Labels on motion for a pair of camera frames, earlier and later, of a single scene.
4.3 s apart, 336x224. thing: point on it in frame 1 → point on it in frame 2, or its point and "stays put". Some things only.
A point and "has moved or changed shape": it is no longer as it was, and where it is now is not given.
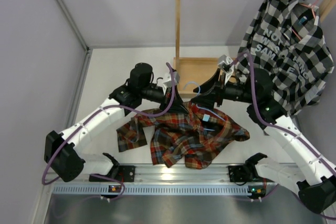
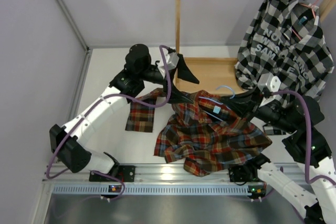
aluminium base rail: x=102 y=173 stays put
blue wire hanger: x=203 y=109 has moved or changed shape
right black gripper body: x=237 y=92 → x=272 y=113
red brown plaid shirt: x=191 y=134 has moved or changed shape
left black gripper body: x=153 y=93 → x=154 y=74
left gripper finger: x=176 y=106 → x=184 y=72
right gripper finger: x=207 y=86 → x=247 y=102
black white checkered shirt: x=287 y=42 stays put
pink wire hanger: x=313 y=5 stays put
